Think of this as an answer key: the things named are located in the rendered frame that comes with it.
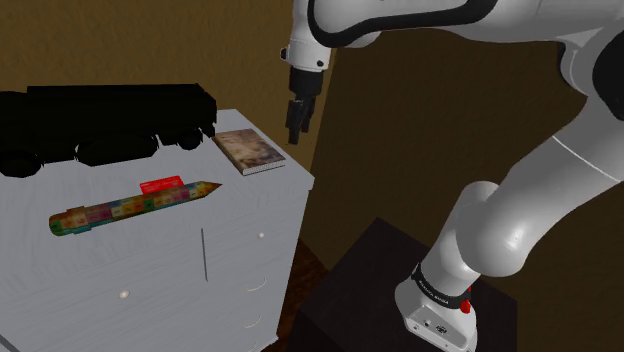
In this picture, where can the red card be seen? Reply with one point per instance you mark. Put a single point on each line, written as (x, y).
(161, 184)

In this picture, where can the black toy truck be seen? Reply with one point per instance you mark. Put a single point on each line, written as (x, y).
(97, 117)

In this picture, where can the multicoloured patterned pencil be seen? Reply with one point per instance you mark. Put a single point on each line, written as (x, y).
(126, 206)

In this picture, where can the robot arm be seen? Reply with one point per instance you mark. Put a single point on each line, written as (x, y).
(516, 204)

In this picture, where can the dark robot stand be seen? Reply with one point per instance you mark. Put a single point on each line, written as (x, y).
(370, 302)

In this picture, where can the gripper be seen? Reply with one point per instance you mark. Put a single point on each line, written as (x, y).
(304, 83)

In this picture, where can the brown book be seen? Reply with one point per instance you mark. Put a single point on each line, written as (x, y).
(248, 150)

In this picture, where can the white chest of drawers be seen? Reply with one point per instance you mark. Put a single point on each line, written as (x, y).
(146, 273)

